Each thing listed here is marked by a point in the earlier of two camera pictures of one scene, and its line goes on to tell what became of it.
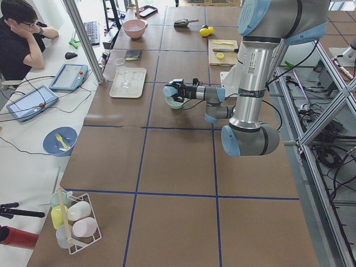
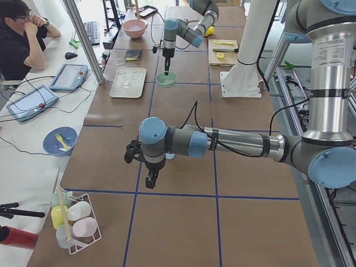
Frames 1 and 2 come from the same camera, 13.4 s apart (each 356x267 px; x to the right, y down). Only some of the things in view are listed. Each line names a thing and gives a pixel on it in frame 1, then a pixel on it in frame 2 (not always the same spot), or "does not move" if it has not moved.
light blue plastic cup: [168, 90] -> [169, 156]
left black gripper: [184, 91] -> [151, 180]
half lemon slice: [219, 55] does not move
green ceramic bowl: [176, 104] -> [165, 81]
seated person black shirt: [22, 43] does not move
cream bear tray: [129, 85] does not move
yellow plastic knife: [229, 43] does not move
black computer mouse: [69, 55] does not move
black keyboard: [92, 28] does not move
